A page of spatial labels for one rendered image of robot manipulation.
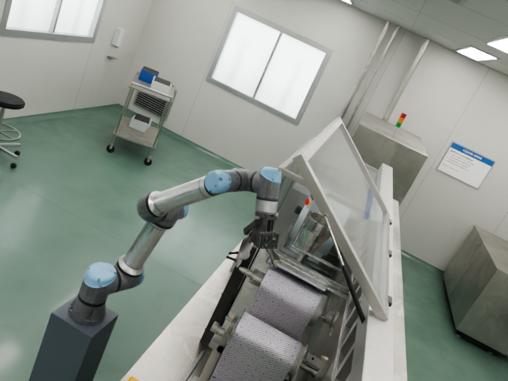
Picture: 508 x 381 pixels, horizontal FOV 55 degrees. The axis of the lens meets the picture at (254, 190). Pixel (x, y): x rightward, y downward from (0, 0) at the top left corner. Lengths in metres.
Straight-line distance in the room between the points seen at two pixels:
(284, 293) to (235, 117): 5.64
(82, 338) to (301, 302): 0.89
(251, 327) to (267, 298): 0.21
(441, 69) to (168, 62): 3.93
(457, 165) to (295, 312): 5.47
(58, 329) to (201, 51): 5.88
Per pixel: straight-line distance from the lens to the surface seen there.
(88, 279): 2.07
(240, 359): 1.85
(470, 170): 7.24
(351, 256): 1.44
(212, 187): 1.56
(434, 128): 7.11
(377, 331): 1.44
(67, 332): 2.18
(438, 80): 7.06
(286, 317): 1.99
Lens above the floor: 2.30
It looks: 19 degrees down
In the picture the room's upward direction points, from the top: 25 degrees clockwise
